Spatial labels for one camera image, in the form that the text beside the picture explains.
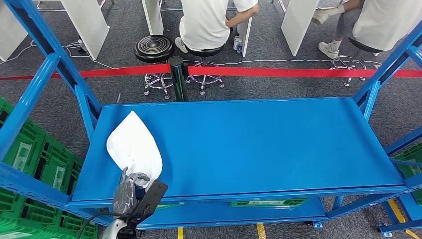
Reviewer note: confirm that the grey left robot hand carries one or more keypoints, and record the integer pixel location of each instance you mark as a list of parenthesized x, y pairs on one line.
[(125, 198)]

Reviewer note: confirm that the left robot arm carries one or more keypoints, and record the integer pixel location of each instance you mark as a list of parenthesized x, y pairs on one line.
[(113, 229)]

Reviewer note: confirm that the person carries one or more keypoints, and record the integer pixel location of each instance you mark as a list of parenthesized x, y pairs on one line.
[(385, 19), (204, 23)]

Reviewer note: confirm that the white curved plastic part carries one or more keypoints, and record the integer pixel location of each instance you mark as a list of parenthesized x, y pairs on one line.
[(135, 148)]

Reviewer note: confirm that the blue metal shelf rack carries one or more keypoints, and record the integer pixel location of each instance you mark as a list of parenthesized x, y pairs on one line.
[(402, 227), (247, 148)]

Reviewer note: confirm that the small plastic bottle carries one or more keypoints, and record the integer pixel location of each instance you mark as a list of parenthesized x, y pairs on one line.
[(240, 46), (236, 41)]

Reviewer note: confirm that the yellow floor tape line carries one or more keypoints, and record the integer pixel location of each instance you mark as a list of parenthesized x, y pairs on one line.
[(395, 211)]

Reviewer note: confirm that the yellow floor tape square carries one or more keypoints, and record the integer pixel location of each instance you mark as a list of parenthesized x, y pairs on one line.
[(260, 231)]

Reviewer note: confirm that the black round stool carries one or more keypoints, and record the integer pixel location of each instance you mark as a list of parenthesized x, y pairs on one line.
[(362, 46), (204, 52), (154, 48)]

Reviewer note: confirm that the black stanchion post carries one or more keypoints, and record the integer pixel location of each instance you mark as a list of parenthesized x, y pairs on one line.
[(178, 79)]

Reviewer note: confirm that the white desk panel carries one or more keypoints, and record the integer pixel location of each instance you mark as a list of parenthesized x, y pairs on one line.
[(87, 23), (244, 36), (298, 23), (10, 33), (153, 16)]

